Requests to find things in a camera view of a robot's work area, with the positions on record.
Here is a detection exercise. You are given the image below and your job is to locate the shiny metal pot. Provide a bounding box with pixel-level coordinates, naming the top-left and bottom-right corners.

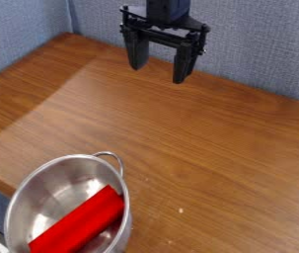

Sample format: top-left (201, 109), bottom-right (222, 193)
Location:
top-left (5, 151), bottom-right (132, 253)

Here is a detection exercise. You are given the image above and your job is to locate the red rectangular block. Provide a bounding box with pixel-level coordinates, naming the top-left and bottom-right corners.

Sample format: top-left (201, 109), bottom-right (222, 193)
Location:
top-left (30, 185), bottom-right (125, 253)

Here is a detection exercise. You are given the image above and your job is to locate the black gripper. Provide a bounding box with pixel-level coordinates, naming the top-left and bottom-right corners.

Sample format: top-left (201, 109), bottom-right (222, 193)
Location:
top-left (121, 0), bottom-right (210, 84)

